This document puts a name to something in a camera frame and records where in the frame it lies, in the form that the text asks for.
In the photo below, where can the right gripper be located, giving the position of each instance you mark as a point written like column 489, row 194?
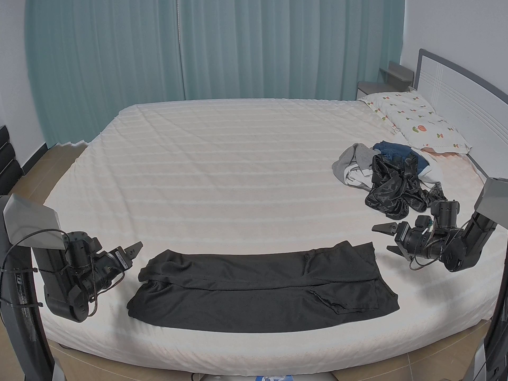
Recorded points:
column 420, row 244

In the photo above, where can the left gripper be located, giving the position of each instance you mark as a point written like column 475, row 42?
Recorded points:
column 113, row 264

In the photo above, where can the black shorts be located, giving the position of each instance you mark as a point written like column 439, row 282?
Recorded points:
column 258, row 288

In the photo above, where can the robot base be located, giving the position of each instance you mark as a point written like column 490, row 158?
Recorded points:
column 246, row 377

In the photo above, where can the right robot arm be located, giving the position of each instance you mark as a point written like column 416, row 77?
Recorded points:
column 472, row 236

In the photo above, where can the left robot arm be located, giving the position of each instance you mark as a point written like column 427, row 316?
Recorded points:
column 59, row 288

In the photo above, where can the pile of clothes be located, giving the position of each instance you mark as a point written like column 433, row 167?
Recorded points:
column 353, row 161

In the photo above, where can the bed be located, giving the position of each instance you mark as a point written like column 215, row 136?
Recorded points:
column 238, row 173

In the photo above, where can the black shiny garment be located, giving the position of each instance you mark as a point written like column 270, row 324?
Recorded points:
column 391, row 197

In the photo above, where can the white printed pillow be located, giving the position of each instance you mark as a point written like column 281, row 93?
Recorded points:
column 416, row 117

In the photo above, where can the grey bedside table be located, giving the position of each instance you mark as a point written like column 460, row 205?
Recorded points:
column 373, row 87

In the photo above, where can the blue-green curtain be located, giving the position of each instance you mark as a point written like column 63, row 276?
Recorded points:
column 103, row 54
column 285, row 34

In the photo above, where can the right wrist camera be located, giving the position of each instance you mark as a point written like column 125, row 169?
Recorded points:
column 424, row 222

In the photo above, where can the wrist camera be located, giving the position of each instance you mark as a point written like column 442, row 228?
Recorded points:
column 424, row 222
column 96, row 245

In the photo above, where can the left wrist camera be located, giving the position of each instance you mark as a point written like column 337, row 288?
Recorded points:
column 96, row 245

